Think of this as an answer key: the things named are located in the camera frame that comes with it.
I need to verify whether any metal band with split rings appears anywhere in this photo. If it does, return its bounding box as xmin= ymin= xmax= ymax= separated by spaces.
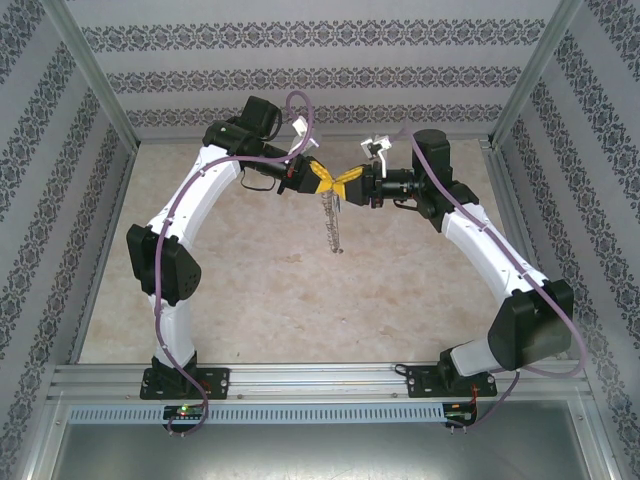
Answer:
xmin=319 ymin=192 xmax=347 ymax=255

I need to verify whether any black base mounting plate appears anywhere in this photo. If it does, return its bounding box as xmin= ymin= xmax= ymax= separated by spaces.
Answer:
xmin=139 ymin=367 xmax=231 ymax=401
xmin=405 ymin=364 xmax=499 ymax=400

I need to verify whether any small circuit board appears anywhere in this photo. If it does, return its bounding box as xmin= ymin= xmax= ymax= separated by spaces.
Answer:
xmin=443 ymin=402 xmax=479 ymax=424
xmin=163 ymin=404 xmax=207 ymax=420

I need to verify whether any grey metal sheet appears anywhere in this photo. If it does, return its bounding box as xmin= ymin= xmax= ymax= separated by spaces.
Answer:
xmin=47 ymin=422 xmax=601 ymax=480

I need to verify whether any purple cable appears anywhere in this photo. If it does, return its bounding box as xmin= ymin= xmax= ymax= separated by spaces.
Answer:
xmin=392 ymin=127 xmax=589 ymax=430
xmin=154 ymin=91 xmax=317 ymax=437

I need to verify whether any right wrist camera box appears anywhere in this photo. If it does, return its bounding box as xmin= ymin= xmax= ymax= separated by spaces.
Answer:
xmin=359 ymin=133 xmax=394 ymax=179

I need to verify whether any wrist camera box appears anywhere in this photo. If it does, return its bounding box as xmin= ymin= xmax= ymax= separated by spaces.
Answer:
xmin=359 ymin=133 xmax=394 ymax=179
xmin=289 ymin=115 xmax=321 ymax=151

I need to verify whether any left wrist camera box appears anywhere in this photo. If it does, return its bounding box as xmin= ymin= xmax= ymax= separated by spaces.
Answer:
xmin=289 ymin=115 xmax=321 ymax=151

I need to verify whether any aluminium frame rail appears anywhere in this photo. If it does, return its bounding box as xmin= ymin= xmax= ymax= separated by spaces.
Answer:
xmin=133 ymin=133 xmax=496 ymax=146

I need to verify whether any aluminium frame post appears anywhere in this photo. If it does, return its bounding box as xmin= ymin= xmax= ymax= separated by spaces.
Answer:
xmin=488 ymin=0 xmax=585 ymax=146
xmin=39 ymin=0 xmax=140 ymax=147

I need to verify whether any wide aluminium base rail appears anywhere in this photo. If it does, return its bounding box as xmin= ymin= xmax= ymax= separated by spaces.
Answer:
xmin=49 ymin=363 xmax=589 ymax=401

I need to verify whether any slotted grey cable duct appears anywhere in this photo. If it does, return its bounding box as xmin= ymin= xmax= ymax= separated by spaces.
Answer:
xmin=67 ymin=402 xmax=446 ymax=426

